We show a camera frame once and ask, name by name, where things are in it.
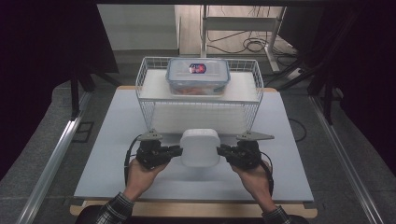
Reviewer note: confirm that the dark curtain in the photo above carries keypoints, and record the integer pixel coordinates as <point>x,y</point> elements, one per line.
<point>373,77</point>
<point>37,62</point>

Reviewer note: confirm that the dark floor socket plate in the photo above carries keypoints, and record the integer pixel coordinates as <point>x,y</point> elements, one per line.
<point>83,132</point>

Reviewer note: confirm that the person's right hand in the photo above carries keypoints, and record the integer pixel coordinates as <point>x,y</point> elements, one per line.
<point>255,183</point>

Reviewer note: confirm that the black metal stand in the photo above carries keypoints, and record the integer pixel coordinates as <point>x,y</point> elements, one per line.
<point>74,96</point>
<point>327,93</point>

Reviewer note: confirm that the clear lidded food container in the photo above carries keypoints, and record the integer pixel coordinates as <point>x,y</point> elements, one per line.
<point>198,76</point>

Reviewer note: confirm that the white power strip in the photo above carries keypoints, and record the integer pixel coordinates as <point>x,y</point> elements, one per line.
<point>295,73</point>

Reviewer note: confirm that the aluminium floor rail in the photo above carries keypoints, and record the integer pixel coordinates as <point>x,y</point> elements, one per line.
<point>345,161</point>
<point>53,158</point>

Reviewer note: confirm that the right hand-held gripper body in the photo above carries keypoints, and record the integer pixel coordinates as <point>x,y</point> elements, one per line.
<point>247,154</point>

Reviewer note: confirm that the person's left hand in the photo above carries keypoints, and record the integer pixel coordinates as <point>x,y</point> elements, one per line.
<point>141,179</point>

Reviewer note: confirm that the white plastic container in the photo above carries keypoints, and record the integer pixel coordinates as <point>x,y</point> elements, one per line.
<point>200,147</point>

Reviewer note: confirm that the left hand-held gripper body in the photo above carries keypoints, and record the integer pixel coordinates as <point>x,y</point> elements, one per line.
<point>151,154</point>

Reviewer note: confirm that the white metal desk frame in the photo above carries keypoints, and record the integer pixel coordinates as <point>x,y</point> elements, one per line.
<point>239,23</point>

